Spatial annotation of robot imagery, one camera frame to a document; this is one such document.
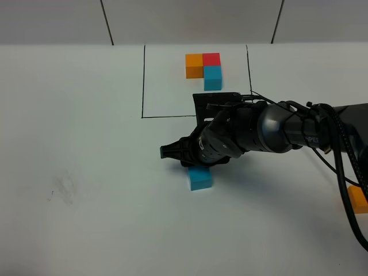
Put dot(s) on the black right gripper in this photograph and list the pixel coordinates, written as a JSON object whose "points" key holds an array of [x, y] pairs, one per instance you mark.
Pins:
{"points": [[218, 139]]}

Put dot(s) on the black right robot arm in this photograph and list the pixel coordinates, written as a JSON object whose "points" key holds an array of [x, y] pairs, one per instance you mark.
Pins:
{"points": [[287, 125]]}

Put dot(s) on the blue template cube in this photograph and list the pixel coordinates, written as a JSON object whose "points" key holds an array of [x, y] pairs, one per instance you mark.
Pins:
{"points": [[213, 78]]}

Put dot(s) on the orange template cube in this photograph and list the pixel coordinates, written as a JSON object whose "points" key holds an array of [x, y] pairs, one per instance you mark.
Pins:
{"points": [[194, 66]]}

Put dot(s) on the red template cube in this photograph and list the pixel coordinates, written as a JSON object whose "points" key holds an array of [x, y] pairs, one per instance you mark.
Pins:
{"points": [[211, 59]]}

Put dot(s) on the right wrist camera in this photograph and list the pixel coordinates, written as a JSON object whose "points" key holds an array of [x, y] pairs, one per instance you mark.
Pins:
{"points": [[202, 100]]}

